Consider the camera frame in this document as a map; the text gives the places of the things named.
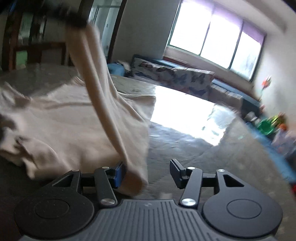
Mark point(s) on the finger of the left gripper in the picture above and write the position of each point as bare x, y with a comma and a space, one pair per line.
64, 13

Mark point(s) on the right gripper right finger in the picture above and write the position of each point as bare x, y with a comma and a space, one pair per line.
187, 179

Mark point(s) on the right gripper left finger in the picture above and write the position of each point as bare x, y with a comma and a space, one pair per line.
106, 180

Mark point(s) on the cream sweatshirt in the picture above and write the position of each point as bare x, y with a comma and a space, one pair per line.
83, 125

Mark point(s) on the quilted grey star table cover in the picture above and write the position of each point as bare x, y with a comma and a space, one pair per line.
237, 151

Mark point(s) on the beige cushion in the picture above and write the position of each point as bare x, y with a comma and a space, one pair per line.
224, 97

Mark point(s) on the green plastic basin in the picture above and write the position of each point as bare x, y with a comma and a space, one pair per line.
265, 127

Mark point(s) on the blue bench mattress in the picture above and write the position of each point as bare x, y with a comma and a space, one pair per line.
282, 165

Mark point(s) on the long butterfly print cushion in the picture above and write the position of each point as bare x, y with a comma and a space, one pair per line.
191, 81

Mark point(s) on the clear plastic storage box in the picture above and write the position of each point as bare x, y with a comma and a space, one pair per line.
284, 143

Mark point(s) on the teddy bear plush toy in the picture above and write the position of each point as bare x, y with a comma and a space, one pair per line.
279, 119

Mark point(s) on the colourful pinwheel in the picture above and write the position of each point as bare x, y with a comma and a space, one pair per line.
265, 84

